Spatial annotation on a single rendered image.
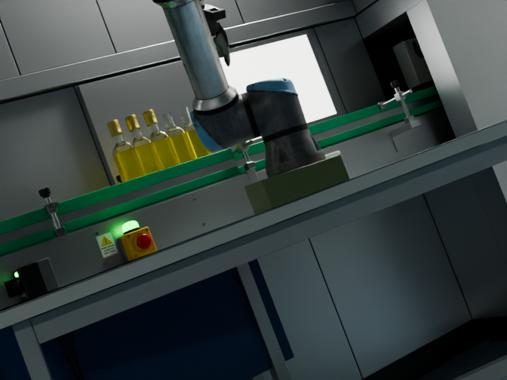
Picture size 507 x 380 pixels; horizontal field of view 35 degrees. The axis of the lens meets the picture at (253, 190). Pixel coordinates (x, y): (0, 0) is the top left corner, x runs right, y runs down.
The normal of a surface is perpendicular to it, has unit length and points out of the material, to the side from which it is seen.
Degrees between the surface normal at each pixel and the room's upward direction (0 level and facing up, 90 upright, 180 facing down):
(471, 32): 90
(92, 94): 90
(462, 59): 90
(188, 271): 90
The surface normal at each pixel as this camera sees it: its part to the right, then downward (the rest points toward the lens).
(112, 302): 0.19, -0.11
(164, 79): 0.45, -0.21
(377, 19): -0.82, 0.29
